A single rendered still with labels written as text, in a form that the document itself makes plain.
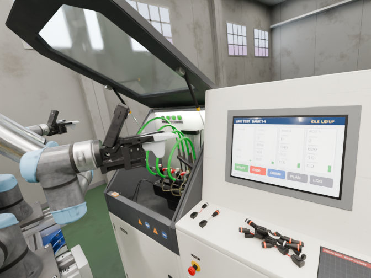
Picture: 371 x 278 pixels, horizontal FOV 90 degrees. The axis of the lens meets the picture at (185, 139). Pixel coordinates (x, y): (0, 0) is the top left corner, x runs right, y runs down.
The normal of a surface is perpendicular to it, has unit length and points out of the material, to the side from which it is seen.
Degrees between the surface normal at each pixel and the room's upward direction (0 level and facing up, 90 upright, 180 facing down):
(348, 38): 90
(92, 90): 90
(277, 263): 0
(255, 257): 0
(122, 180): 90
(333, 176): 76
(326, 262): 0
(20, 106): 90
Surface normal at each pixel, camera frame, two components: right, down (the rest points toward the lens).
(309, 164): -0.65, 0.04
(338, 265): -0.13, -0.96
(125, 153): 0.27, 0.07
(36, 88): 0.67, 0.10
